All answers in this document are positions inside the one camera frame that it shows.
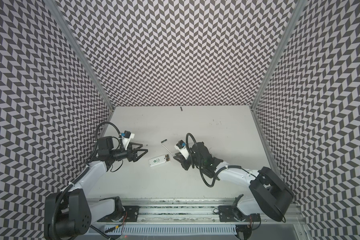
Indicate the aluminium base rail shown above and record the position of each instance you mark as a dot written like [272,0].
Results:
[183,211]

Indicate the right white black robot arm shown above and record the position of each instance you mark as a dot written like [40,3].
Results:
[265,193]

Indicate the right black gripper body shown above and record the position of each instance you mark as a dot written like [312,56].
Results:
[186,160]

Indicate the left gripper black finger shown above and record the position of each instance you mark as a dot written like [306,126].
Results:
[137,154]
[133,146]

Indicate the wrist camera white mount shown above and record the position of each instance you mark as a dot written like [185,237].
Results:
[181,146]
[125,139]

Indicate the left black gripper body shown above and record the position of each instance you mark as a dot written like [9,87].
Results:
[119,154]

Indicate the white remote with barcode label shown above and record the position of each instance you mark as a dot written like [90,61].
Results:
[158,161]

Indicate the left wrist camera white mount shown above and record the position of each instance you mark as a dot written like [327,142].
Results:
[125,139]

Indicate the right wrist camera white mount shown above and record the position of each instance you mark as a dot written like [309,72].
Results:
[181,146]

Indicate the clear handle screwdriver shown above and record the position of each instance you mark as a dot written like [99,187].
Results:
[170,152]

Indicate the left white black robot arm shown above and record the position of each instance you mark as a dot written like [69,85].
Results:
[68,213]

